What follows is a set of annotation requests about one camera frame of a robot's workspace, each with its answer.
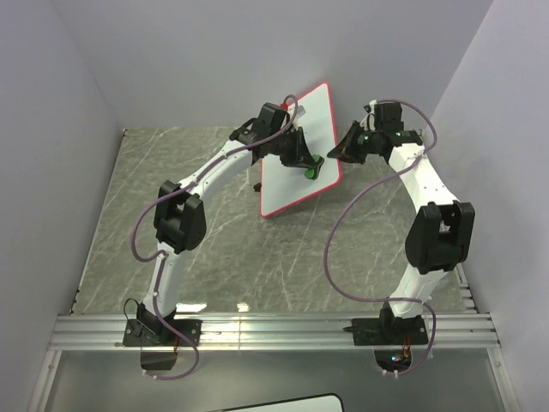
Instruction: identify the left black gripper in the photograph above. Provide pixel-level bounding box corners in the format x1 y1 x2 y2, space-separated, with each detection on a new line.
270 127 317 170

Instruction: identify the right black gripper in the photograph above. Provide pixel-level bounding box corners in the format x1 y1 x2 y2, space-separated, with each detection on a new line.
327 121 381 166

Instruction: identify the green whiteboard eraser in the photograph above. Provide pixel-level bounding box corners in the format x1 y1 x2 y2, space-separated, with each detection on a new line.
304 154 324 180

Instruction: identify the red framed whiteboard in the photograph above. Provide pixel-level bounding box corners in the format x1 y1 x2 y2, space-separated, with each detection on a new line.
259 82 341 218

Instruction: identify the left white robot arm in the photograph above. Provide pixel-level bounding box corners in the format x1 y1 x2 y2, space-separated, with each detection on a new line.
130 103 323 345

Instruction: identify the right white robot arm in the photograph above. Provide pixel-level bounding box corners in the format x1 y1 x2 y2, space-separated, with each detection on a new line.
328 100 475 343

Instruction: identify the white tablet bottom edge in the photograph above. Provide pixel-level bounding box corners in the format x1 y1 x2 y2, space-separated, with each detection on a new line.
226 394 345 412

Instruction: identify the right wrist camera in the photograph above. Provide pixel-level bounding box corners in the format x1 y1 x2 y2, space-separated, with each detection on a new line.
360 100 377 130

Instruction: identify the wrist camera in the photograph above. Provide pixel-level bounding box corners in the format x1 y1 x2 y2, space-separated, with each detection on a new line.
281 103 306 123
360 100 377 130

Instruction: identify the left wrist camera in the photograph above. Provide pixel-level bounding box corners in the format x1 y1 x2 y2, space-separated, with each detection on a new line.
281 103 306 123

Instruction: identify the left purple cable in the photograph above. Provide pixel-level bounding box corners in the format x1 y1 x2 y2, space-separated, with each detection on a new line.
128 94 298 381

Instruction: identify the purple cable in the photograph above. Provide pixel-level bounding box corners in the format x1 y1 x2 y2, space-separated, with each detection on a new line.
323 98 439 381
128 94 298 381

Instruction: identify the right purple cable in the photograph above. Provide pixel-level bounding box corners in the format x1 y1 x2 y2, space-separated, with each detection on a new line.
323 98 439 381

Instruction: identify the right side aluminium rail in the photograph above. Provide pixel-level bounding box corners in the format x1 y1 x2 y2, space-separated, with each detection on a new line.
455 264 479 313

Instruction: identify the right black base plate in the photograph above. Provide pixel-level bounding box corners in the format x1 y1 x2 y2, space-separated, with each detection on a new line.
343 317 429 346

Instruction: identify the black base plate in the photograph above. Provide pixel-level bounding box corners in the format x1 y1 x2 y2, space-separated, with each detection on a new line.
343 317 429 346
122 318 202 347

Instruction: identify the aluminium mounting rail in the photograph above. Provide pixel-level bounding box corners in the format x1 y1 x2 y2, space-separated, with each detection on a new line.
48 312 500 351

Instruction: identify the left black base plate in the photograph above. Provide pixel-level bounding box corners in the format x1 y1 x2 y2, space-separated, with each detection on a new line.
122 318 202 347

